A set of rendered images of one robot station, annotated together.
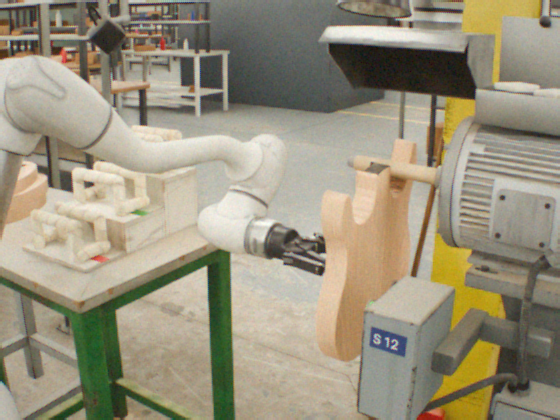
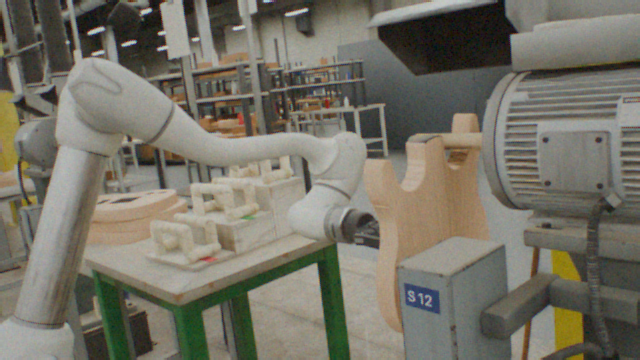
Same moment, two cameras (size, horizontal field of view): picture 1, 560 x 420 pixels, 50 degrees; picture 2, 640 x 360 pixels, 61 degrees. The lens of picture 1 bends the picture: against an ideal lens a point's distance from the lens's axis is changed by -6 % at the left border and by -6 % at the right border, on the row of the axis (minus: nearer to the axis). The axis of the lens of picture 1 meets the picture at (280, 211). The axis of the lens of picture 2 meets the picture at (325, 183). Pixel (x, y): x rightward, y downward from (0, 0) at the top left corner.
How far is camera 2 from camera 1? 0.29 m
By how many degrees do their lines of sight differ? 15
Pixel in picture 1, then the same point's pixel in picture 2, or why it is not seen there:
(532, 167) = (580, 103)
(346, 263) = (397, 230)
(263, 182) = (341, 173)
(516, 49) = not seen: outside the picture
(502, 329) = (573, 291)
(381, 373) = (422, 335)
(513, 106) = (552, 43)
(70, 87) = (126, 83)
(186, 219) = not seen: hidden behind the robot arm
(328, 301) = (384, 270)
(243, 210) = (323, 200)
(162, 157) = (232, 150)
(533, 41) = not seen: outside the picture
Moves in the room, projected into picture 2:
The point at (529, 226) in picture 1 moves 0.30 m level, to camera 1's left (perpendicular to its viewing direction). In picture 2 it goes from (581, 166) to (378, 182)
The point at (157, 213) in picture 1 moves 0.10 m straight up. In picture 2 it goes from (266, 218) to (261, 186)
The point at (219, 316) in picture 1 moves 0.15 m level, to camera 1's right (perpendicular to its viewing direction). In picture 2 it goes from (331, 313) to (378, 312)
